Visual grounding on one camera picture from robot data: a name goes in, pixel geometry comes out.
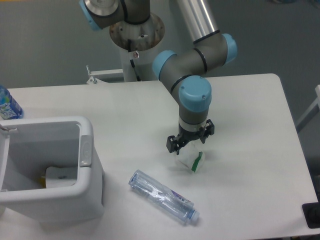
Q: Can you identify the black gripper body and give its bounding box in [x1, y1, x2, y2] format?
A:
[178, 126, 204, 148]

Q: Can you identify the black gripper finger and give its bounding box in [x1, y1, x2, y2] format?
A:
[199, 119, 215, 144]
[166, 134, 187, 154]

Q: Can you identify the white paper trash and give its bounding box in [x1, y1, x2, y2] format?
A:
[175, 141, 206, 173]

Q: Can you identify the clear plastic bottle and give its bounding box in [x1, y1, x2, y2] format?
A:
[128, 169, 200, 225]

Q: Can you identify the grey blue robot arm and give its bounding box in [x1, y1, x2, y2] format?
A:
[79, 0, 238, 153]

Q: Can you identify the white plastic trash can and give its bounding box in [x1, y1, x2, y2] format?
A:
[0, 116, 104, 222]

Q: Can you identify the white paper in bin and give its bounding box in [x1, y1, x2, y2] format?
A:
[45, 166, 78, 189]

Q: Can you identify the black clamp at table edge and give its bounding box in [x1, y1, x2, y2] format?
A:
[302, 202, 320, 229]

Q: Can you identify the blue labelled water bottle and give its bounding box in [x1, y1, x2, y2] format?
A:
[0, 85, 24, 120]

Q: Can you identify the white metal base bracket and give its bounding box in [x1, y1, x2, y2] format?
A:
[86, 65, 124, 84]

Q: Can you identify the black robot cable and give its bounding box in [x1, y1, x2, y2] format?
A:
[127, 38, 142, 82]

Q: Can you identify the white metal frame right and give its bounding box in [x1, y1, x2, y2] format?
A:
[295, 85, 320, 133]

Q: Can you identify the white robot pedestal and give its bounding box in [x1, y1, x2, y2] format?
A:
[109, 13, 165, 82]

